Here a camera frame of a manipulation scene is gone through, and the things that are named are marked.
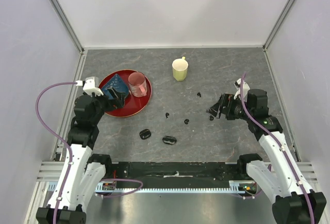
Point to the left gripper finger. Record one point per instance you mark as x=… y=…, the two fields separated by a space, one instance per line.
x=116 y=103
x=117 y=95

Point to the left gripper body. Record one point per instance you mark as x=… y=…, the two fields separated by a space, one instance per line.
x=104 y=103

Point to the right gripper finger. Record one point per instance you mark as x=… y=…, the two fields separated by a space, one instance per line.
x=219 y=103
x=216 y=111

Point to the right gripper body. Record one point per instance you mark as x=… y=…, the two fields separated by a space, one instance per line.
x=235 y=109

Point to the black charging case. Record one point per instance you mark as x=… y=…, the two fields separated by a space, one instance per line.
x=170 y=140
x=145 y=134

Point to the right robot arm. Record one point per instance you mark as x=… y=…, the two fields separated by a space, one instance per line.
x=293 y=198

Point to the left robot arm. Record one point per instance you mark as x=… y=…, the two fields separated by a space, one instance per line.
x=83 y=170

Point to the red round tray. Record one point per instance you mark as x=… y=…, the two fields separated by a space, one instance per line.
x=133 y=105

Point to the blue teardrop plate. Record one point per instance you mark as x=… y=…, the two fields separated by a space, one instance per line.
x=116 y=83

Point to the pink glass mug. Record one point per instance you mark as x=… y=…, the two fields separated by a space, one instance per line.
x=137 y=83

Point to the yellow ceramic mug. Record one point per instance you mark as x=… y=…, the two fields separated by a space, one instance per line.
x=180 y=68

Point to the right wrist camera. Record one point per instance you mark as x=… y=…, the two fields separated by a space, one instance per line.
x=241 y=92

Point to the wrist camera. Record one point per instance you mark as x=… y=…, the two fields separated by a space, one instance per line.
x=90 y=85
x=241 y=92

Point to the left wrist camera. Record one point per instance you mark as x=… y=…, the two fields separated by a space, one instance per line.
x=90 y=85

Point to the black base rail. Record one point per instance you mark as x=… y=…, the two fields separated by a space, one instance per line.
x=179 y=175

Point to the slotted cable duct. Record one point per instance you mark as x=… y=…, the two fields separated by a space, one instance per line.
x=234 y=188

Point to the left aluminium frame post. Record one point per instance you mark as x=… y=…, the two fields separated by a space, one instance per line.
x=67 y=25

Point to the aluminium frame post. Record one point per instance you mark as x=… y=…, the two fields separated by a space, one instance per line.
x=67 y=25
x=284 y=13

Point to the right aluminium frame post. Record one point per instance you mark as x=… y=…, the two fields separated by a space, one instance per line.
x=284 y=13

